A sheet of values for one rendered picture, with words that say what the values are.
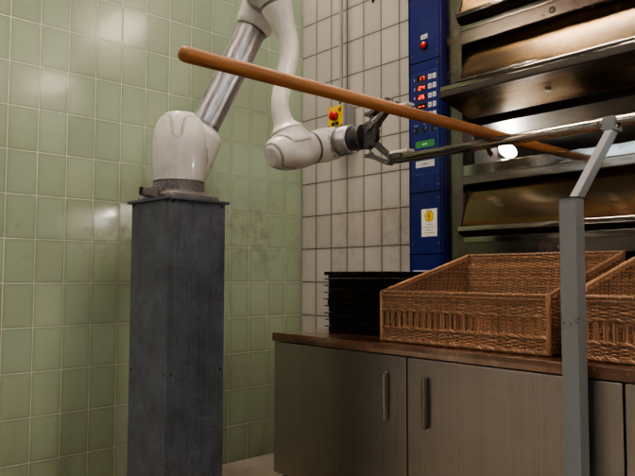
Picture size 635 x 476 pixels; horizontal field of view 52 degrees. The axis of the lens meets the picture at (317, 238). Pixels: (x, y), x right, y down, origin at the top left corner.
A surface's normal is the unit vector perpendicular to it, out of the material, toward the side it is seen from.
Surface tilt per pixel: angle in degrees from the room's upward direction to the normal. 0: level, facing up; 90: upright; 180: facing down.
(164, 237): 90
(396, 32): 90
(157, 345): 90
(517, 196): 70
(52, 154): 90
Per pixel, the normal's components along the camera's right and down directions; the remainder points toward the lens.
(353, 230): -0.74, -0.04
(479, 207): -0.70, -0.38
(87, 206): 0.67, -0.04
